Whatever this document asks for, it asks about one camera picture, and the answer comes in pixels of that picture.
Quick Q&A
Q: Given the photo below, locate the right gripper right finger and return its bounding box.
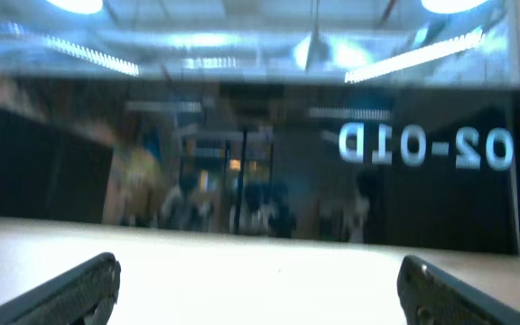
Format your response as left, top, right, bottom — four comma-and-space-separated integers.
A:
396, 255, 520, 325

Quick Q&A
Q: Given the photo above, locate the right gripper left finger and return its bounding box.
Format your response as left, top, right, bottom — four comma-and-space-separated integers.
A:
0, 252, 121, 325

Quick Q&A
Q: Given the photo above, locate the glass partition with lettering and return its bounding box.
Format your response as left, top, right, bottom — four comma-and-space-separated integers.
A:
0, 0, 520, 255

